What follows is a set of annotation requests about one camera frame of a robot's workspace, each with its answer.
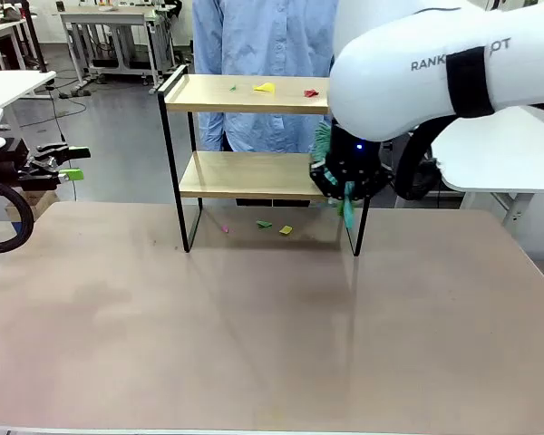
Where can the black green-tipped left gripper finger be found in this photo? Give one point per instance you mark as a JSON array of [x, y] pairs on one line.
[[79, 152], [70, 175]]

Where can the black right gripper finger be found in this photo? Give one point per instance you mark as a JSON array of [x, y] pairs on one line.
[[328, 181], [374, 183]]

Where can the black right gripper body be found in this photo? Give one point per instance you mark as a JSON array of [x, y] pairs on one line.
[[356, 156]]

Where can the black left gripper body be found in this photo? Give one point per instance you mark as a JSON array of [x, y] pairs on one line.
[[4, 163]]

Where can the teal hand brush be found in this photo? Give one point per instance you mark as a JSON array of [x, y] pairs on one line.
[[348, 213]]

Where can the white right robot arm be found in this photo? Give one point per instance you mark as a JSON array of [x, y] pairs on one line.
[[412, 68]]

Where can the two-tier wooden black-framed shelf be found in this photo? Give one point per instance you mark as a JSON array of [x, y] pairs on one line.
[[249, 102]]

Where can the small cardboard box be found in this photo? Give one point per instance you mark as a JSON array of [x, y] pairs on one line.
[[41, 201]]

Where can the floor power strip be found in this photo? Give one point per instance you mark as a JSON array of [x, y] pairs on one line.
[[74, 93]]

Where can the small yellow paper scrap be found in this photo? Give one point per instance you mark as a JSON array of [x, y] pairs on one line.
[[286, 230]]

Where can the white side table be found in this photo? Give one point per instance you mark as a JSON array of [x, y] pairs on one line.
[[9, 88]]

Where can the crumpled red paper scrap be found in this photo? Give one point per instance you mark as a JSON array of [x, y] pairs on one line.
[[310, 93]]

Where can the dark green paper scrap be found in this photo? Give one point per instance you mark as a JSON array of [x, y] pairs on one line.
[[263, 224]]

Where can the large yellow paper scrap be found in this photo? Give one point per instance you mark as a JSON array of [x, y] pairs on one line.
[[265, 87]]

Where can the white table with legs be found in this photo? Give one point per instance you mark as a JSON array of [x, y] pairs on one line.
[[498, 154]]

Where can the white background workbench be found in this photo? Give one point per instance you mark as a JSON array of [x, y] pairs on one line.
[[0, 28]]

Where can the grey background desk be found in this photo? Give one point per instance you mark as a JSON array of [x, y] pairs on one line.
[[104, 18]]

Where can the person in blue shirt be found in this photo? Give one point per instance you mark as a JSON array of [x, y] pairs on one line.
[[263, 41]]

